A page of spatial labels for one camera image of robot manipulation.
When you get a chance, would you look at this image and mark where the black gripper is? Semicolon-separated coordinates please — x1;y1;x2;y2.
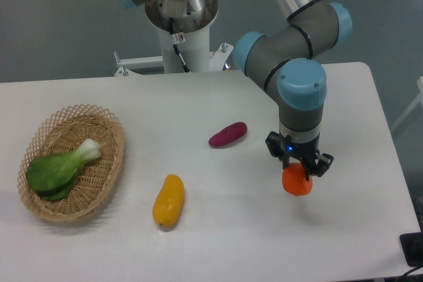
265;131;334;180

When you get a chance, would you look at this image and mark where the orange fruit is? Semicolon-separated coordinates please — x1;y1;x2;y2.
282;162;313;196

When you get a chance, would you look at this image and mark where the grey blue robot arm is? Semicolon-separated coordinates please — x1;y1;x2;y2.
121;0;352;180

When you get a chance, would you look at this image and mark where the woven wicker basket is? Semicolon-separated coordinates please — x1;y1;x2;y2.
17;104;125;222

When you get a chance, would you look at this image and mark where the purple sweet potato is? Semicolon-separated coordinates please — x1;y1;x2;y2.
208;122;248;148

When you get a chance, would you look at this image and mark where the yellow mango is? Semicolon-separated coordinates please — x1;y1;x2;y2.
152;174;185;228

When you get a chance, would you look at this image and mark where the black device at table edge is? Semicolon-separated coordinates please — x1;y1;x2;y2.
399;232;422;267

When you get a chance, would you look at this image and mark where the green bok choy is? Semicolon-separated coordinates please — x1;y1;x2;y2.
25;139;101;201

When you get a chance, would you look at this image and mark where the white frame at right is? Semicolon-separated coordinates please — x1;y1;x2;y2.
391;77;422;138

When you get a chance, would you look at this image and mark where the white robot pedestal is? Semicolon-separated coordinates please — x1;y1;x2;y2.
114;0;235;77

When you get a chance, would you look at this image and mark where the black cable on pedestal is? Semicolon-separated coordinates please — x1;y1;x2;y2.
168;17;192;73

